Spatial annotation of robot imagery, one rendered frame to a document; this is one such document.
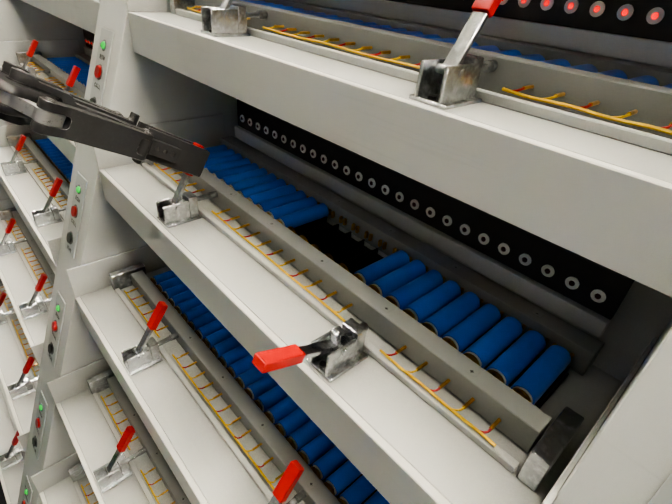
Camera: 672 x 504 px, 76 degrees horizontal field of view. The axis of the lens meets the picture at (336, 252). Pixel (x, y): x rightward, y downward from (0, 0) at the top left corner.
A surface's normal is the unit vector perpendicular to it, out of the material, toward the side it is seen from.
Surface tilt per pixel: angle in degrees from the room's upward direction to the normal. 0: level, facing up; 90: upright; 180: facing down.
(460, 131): 111
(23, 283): 21
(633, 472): 90
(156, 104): 90
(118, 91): 90
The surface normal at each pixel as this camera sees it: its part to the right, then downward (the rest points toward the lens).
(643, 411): -0.65, 0.00
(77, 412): 0.08, -0.83
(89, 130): 0.77, 0.47
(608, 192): -0.73, 0.32
